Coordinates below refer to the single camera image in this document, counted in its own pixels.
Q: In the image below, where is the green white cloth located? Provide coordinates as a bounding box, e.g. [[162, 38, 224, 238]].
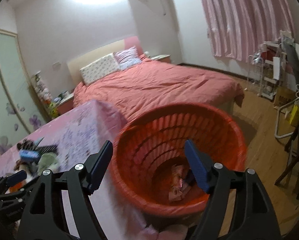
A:
[[37, 153, 60, 175]]

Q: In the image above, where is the light blue cream tube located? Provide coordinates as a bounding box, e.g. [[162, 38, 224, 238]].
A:
[[19, 150, 41, 163]]

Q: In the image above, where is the black floral scrunchie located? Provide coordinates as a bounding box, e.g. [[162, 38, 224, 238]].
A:
[[17, 139, 37, 151]]

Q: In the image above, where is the snack wrapper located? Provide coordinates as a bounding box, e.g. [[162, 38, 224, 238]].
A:
[[168, 165, 191, 202]]

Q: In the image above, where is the red paper cup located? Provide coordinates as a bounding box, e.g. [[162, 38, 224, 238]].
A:
[[4, 170, 39, 195]]

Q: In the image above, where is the floral pink purple tablecloth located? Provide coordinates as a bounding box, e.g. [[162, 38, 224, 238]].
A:
[[0, 100, 158, 239]]

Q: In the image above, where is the sliding floral wardrobe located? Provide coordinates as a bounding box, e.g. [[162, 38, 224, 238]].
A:
[[0, 30, 48, 156]]

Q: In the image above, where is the pink left nightstand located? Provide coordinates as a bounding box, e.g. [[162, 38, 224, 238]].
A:
[[56, 93, 74, 115]]

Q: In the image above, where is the orange plastic laundry basket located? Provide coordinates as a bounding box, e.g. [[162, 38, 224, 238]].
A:
[[109, 103, 247, 217]]

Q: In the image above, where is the hanging plush toy organizer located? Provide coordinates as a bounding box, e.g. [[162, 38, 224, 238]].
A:
[[32, 71, 59, 119]]

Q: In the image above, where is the beige pink headboard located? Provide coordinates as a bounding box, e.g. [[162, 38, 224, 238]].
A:
[[67, 36, 144, 86]]

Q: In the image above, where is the floral white pillow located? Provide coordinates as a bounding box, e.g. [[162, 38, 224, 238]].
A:
[[80, 53, 120, 86]]

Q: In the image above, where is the coral red bed duvet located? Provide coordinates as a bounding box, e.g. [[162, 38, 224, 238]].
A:
[[74, 58, 244, 121]]

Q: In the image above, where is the striped pink pillow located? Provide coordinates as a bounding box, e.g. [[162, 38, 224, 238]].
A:
[[114, 46, 141, 70]]

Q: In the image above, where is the right nightstand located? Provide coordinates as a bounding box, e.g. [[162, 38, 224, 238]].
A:
[[150, 55, 171, 63]]

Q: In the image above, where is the pink satin curtain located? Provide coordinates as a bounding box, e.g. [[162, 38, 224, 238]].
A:
[[201, 0, 295, 62]]

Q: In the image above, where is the white wire rack shelf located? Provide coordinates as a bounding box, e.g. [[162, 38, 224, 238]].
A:
[[245, 41, 286, 101]]

